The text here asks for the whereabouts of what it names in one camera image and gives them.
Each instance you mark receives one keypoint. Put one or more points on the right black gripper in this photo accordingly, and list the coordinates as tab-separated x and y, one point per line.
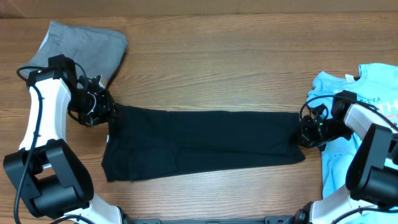
305	137

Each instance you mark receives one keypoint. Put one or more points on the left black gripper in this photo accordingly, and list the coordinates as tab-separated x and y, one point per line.
106	112

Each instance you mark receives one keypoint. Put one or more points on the black t-shirt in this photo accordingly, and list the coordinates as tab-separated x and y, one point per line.
148	144

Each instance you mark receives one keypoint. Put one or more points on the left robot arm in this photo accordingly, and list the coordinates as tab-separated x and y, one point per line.
49	178

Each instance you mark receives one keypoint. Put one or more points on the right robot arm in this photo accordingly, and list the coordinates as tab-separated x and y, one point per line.
371	179

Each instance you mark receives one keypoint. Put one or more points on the folded grey shorts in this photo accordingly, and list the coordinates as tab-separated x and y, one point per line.
99	51

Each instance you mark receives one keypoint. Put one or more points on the light blue printed t-shirt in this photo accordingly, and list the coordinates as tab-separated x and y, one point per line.
377	86

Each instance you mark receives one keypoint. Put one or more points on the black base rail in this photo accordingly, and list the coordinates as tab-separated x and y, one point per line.
284	219

